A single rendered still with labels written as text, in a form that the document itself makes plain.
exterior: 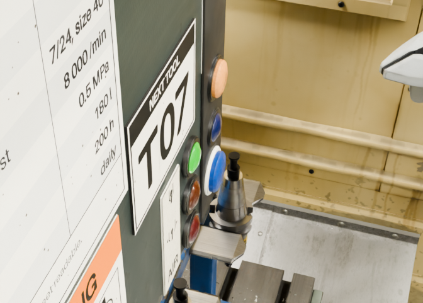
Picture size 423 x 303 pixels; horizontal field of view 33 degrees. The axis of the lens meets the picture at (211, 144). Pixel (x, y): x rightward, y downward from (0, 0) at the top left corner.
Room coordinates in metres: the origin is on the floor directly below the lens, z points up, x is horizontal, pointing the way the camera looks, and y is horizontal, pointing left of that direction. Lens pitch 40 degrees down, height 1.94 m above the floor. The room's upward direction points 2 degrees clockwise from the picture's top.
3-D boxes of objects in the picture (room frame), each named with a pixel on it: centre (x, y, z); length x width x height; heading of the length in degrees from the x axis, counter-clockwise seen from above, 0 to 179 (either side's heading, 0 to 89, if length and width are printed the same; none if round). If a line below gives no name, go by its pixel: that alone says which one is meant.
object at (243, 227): (0.70, -0.03, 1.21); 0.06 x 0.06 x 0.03
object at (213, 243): (0.65, -0.02, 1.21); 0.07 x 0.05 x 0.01; 74
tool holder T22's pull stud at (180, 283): (0.49, 0.03, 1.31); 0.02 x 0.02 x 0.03
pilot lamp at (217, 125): (0.37, 0.00, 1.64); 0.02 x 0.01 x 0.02; 164
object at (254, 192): (0.76, -0.04, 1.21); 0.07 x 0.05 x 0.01; 74
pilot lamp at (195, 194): (0.33, 0.01, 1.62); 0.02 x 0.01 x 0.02; 164
